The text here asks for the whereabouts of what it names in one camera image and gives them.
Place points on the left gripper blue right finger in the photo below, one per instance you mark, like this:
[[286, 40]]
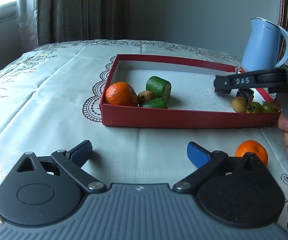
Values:
[[198, 155]]

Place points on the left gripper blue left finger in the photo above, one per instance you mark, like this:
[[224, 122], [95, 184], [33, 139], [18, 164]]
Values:
[[81, 153]]

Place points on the orange tangerine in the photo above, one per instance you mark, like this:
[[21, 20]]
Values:
[[252, 146], [121, 94]]

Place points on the green cucumber piece tip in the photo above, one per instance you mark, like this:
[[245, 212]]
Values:
[[159, 103]]

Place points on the light blue electric kettle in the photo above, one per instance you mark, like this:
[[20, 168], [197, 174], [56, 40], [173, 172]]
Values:
[[262, 49]]

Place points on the red shallow cardboard box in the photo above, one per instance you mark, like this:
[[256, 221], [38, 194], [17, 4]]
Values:
[[193, 102]]

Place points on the dark brown curtain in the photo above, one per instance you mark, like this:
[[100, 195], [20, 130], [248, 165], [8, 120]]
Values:
[[74, 20]]

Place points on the sheer white curtain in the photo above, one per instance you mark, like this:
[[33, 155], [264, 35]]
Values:
[[27, 27]]

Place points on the window frame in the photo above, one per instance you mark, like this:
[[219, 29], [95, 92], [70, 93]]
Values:
[[8, 11]]

